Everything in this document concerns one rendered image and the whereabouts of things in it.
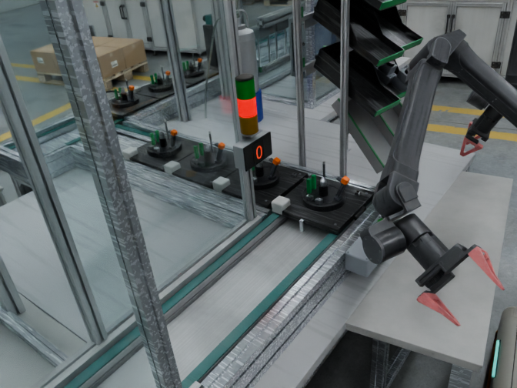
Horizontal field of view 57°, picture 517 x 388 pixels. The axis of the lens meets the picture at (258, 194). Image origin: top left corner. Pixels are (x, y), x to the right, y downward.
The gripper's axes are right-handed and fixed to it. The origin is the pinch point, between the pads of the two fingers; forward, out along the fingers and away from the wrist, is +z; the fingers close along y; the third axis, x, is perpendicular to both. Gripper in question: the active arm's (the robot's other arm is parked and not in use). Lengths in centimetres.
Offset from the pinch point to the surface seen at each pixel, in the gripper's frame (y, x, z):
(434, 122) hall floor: 30, 315, -190
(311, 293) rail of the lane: -31.6, 16.1, -29.0
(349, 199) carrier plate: -14, 44, -55
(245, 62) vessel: -14, 63, -152
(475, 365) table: -15.0, 32.6, 4.1
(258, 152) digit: -18, 10, -67
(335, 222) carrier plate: -20, 34, -47
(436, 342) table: -18.5, 32.3, -4.7
